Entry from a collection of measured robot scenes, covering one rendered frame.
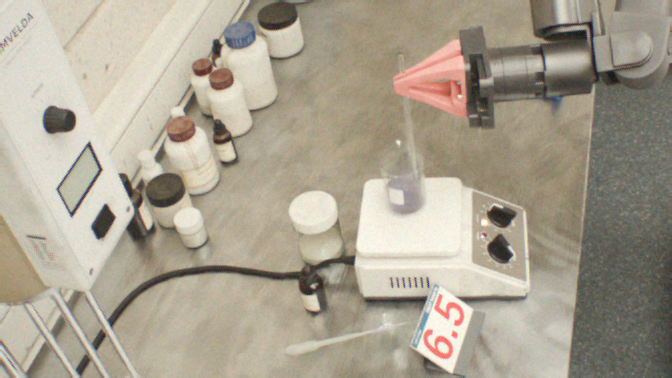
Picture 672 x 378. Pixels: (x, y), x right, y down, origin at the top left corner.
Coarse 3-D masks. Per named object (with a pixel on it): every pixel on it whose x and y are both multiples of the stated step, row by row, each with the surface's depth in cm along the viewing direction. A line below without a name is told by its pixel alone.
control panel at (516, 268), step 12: (480, 204) 100; (504, 204) 102; (480, 216) 99; (516, 216) 101; (480, 228) 98; (492, 228) 98; (504, 228) 99; (516, 228) 100; (480, 240) 96; (516, 240) 99; (480, 252) 95; (516, 252) 97; (480, 264) 94; (492, 264) 94; (504, 264) 95; (516, 264) 96; (516, 276) 95
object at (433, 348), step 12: (444, 300) 95; (456, 300) 96; (432, 312) 93; (444, 312) 94; (456, 312) 95; (432, 324) 92; (444, 324) 93; (456, 324) 94; (432, 336) 92; (444, 336) 92; (456, 336) 93; (420, 348) 90; (432, 348) 91; (444, 348) 92; (444, 360) 91
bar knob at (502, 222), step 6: (492, 204) 99; (498, 204) 99; (492, 210) 99; (498, 210) 99; (504, 210) 99; (510, 210) 99; (492, 216) 99; (498, 216) 99; (504, 216) 99; (510, 216) 99; (492, 222) 99; (498, 222) 99; (504, 222) 99; (510, 222) 100
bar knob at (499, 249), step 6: (498, 234) 95; (492, 240) 96; (498, 240) 95; (504, 240) 95; (492, 246) 96; (498, 246) 95; (504, 246) 95; (510, 246) 95; (492, 252) 95; (498, 252) 96; (504, 252) 95; (510, 252) 94; (492, 258) 95; (498, 258) 95; (504, 258) 95; (510, 258) 95
